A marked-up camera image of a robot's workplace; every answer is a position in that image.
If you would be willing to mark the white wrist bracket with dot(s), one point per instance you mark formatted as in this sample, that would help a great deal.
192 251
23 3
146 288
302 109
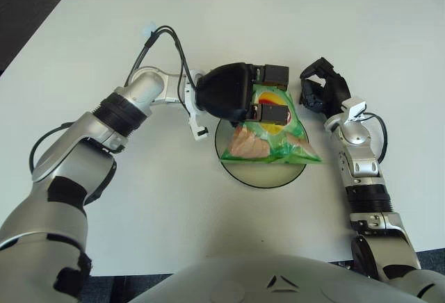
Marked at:
194 122
354 106

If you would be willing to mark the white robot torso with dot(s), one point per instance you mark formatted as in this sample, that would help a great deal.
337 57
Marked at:
243 278

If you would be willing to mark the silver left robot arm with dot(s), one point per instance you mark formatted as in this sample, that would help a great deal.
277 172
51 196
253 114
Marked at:
69 150

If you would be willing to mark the green potato chips bag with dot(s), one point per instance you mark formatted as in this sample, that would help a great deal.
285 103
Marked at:
278 143

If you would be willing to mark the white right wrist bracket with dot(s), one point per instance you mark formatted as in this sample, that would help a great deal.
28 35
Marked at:
354 106

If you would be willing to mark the white plate with black rim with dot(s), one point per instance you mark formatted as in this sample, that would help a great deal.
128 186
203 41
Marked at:
264 174

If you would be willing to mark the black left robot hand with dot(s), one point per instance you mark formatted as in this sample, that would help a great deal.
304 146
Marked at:
226 87

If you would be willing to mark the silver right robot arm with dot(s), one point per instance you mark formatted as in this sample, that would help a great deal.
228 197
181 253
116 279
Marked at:
358 139

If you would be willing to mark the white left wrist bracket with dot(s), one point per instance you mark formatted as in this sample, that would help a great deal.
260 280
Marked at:
194 122

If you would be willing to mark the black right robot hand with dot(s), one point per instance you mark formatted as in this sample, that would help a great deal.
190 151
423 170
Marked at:
337 87

